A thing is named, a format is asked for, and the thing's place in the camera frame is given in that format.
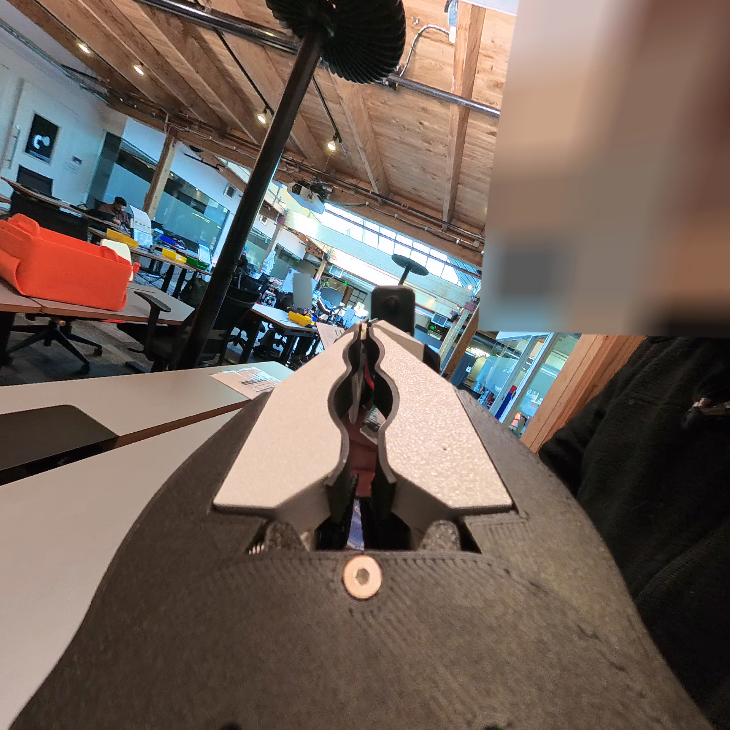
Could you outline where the dark desk cable flap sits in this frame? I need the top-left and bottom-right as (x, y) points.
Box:
(0, 404), (119, 472)

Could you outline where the orange plastic bin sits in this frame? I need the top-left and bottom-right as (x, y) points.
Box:
(0, 214), (136, 313)

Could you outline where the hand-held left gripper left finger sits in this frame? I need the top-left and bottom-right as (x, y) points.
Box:
(213, 322), (367, 540)

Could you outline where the wooden post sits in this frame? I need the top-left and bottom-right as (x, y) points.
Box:
(520, 333), (648, 452)

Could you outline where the white leaflet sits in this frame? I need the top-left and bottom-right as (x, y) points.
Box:
(210, 365), (286, 400)

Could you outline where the black pole lamp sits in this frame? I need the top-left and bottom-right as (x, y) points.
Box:
(179, 0), (407, 370)
(391, 254), (430, 287)

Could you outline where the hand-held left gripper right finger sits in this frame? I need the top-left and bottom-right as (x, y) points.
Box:
(368, 321), (515, 540)

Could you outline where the black wall picture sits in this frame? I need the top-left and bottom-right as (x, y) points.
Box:
(24, 113), (61, 162)

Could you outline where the black ceiling pipe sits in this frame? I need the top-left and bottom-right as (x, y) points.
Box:
(134, 0), (503, 117)

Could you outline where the brown wooden desk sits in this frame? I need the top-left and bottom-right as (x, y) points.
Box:
(0, 279), (195, 327)

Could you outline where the person's black clothing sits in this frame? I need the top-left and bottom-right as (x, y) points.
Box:
(539, 335), (730, 730)

